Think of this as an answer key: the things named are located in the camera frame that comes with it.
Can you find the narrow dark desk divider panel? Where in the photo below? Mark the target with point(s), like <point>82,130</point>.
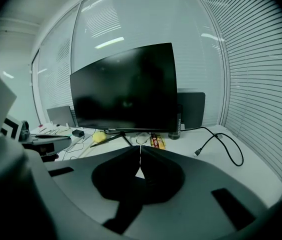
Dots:
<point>193,109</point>

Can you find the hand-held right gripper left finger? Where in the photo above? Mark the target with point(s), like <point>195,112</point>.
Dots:
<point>116,179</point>

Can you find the black computer monitor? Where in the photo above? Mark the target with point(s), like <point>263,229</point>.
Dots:
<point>123,91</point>

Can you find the wooden stick with yellow head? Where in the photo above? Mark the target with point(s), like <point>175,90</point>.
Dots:
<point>99,137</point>

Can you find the wide dark desk divider panel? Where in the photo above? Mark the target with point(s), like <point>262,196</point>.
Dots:
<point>59,116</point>

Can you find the black power adapter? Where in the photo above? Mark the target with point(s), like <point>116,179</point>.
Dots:
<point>78,133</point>

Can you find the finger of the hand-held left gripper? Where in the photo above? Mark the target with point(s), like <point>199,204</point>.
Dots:
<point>53,136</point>

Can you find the red and yellow snack packet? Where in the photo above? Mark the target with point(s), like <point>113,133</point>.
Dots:
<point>158,141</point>

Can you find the dark drink bottle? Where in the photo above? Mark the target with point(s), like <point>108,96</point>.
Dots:
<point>174,134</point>

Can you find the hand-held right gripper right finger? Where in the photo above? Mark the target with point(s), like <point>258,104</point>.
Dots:
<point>163,181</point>

